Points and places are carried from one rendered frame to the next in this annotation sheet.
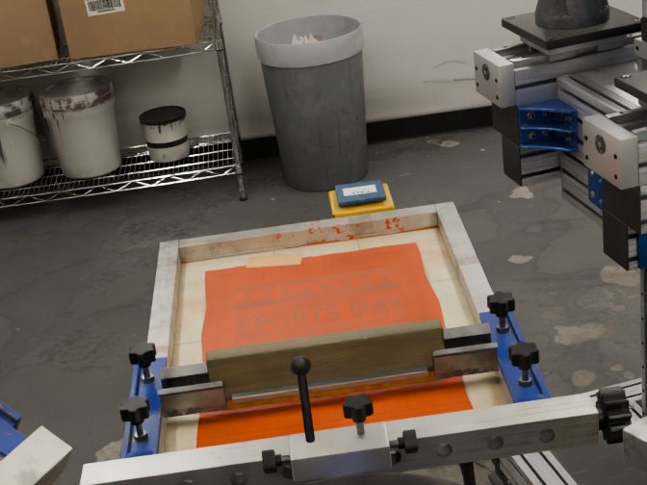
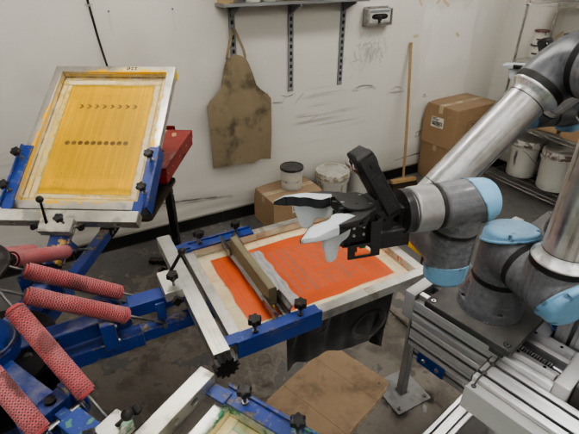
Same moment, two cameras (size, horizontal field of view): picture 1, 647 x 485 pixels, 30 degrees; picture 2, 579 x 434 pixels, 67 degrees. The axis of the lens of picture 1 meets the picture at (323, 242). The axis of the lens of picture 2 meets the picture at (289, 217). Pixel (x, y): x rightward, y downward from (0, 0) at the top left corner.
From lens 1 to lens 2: 1.63 m
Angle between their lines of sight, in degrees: 55
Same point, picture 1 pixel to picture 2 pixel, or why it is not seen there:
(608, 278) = not seen: outside the picture
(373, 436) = (171, 288)
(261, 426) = (228, 270)
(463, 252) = (376, 287)
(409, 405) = (252, 305)
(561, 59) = not seen: hidden behind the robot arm
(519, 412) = (210, 329)
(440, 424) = (198, 308)
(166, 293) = not seen: hidden behind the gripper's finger
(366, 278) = (351, 266)
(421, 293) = (345, 286)
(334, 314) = (317, 265)
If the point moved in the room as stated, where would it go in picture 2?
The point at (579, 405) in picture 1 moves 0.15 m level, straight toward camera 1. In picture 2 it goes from (218, 347) to (164, 357)
